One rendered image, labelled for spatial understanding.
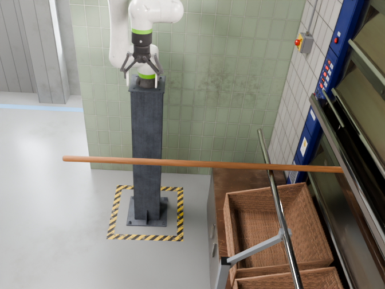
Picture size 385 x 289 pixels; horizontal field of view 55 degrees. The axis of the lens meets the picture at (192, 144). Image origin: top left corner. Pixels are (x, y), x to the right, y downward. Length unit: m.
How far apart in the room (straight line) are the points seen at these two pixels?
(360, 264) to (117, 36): 1.65
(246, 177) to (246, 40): 0.99
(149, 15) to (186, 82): 1.35
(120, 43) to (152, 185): 1.12
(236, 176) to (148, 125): 0.73
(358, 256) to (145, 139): 1.46
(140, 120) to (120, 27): 0.62
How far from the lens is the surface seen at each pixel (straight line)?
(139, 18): 1.65
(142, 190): 2.84
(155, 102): 2.35
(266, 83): 3.00
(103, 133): 3.28
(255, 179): 2.68
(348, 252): 1.91
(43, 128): 4.18
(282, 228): 1.61
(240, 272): 1.99
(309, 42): 2.53
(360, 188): 1.51
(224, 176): 2.65
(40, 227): 3.17
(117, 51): 2.21
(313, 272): 1.98
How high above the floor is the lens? 2.35
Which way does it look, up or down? 38 degrees down
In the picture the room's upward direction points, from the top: 5 degrees clockwise
